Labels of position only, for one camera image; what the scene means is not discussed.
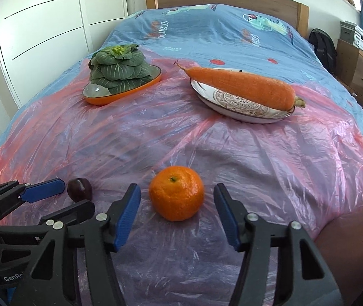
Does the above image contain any person's right forearm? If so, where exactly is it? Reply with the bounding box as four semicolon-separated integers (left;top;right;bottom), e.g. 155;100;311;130
314;189;363;306

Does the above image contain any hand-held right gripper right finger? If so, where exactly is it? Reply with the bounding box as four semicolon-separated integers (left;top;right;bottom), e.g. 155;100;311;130
213;183;343;306

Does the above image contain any wooden dresser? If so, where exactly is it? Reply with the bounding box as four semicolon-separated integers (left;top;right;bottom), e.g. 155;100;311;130
336;38;363;113

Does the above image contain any white wardrobe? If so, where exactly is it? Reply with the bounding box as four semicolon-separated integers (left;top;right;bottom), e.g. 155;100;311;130
0;0;128;109

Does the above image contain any dark round plum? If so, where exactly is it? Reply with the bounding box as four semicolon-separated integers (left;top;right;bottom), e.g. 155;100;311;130
67;178;93;203

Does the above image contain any blue printed bedsheet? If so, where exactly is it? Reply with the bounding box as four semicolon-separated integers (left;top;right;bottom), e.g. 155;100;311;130
0;3;363;306

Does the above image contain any small tangerine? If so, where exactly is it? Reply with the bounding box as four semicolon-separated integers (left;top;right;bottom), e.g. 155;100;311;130
149;165;205;222

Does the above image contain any large carrot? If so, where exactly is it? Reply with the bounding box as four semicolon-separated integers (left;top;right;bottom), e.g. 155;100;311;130
173;60;306;111

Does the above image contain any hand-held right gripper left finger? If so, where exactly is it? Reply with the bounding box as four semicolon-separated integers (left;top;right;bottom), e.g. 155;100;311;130
25;183;142;306

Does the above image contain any white printer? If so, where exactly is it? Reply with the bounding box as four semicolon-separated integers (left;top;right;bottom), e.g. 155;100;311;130
340;21;363;60

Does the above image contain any black backpack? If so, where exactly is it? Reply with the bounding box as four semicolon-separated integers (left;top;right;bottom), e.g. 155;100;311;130
308;29;337;76

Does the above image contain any white patterned oval plate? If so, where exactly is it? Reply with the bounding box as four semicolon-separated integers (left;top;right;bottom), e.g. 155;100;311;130
190;68;297;124

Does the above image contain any pink plastic sheet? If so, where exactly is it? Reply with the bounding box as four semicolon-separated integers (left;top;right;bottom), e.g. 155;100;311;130
0;49;363;306

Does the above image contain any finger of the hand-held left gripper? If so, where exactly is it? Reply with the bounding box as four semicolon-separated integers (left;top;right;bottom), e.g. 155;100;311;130
0;179;66;227
38;200;96;230

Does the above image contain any orange oval plate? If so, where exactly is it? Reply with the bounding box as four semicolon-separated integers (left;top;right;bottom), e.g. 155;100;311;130
82;64;163;106

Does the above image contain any green bok choy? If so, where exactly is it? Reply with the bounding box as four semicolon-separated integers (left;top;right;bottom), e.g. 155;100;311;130
89;44;152;95

